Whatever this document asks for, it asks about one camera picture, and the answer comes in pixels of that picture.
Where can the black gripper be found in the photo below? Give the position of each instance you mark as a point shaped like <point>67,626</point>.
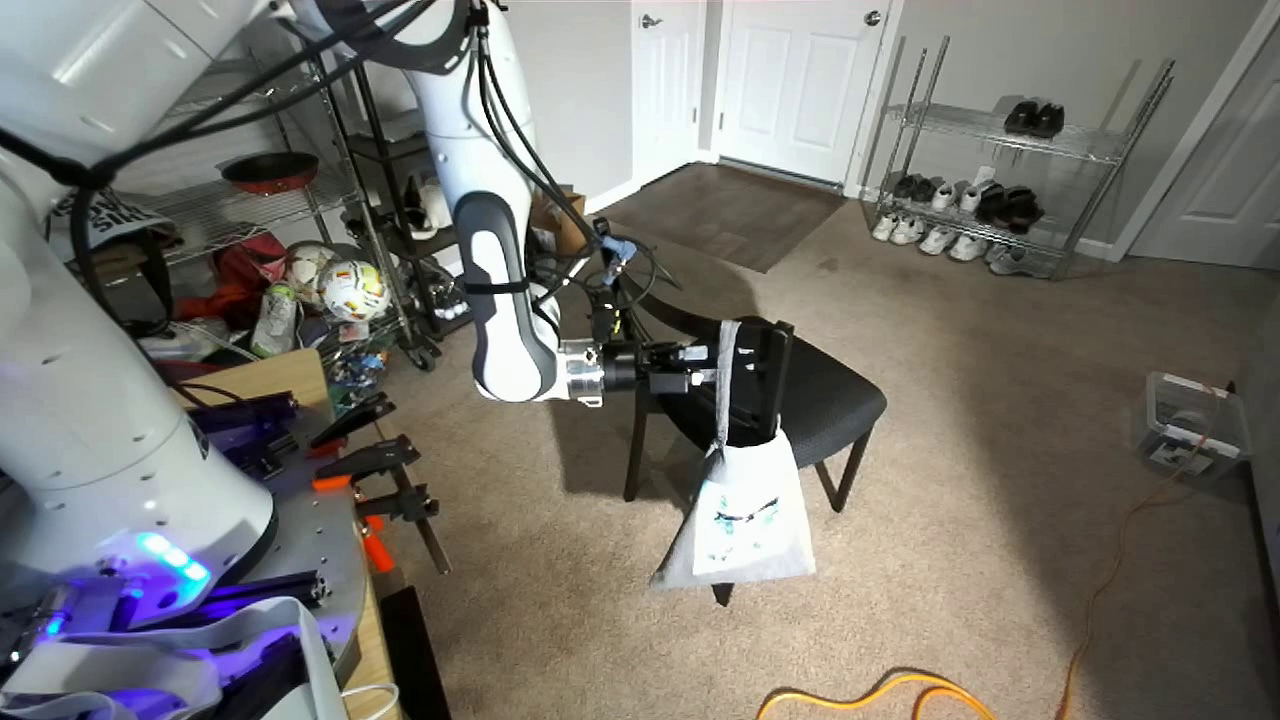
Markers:
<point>632,368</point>

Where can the grey tote bag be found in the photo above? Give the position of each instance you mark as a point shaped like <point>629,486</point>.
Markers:
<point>744,513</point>

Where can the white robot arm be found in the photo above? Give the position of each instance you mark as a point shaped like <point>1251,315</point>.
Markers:
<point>506,321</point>

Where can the black metal dining chair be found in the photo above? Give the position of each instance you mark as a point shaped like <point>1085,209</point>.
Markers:
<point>827,392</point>

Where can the red bag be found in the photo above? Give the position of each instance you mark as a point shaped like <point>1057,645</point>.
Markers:
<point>247,266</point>

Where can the brown door mat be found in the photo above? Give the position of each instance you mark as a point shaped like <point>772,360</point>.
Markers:
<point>744,214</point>

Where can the white shoe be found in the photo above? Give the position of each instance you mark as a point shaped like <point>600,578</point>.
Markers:
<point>969,246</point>
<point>882,230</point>
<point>938,241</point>
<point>909,233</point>

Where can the dark sneaker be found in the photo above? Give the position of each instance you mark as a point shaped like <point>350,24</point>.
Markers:
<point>914,189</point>

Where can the white entry door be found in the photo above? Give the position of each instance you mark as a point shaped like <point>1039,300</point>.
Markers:
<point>800,82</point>

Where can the white folded item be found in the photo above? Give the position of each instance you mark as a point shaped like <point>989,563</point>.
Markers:
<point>426,201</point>

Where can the white sneaker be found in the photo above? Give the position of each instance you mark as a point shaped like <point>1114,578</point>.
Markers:
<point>962,195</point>

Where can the black orange bar clamp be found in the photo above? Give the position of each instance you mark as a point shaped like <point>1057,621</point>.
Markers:
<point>403,513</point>
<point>364,461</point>

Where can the grey shoe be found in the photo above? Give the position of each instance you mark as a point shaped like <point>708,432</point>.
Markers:
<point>1009,256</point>

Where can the colourful toy pile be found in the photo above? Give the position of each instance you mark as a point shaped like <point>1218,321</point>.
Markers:
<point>356,368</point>

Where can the colourful soccer ball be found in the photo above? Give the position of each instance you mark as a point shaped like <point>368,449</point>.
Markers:
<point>352,288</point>

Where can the black bulky sneaker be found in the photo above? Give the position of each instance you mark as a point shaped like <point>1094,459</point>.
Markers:
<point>1009,209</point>

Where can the black metal rack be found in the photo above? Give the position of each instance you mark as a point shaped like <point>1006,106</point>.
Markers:
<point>384,134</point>

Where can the black shoe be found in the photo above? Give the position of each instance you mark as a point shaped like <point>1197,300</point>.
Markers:
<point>1049,120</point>
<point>1020,119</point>

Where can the white green bottle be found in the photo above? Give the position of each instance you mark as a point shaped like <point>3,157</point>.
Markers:
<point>276,321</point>

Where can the brown cardboard box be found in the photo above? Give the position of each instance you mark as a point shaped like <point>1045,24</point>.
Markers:
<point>264,383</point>

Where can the purple plastic part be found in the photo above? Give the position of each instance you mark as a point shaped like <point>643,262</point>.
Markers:
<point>247,427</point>

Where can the dark red bowl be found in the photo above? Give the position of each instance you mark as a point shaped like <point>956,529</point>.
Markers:
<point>270,175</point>

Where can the clear plastic storage box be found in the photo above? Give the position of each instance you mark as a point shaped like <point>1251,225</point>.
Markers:
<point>1194,427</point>

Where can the white panel interior door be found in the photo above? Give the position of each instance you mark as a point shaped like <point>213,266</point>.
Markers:
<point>1225,186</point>

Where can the black white printed plate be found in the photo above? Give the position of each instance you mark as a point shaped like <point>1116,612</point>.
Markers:
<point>117,216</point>

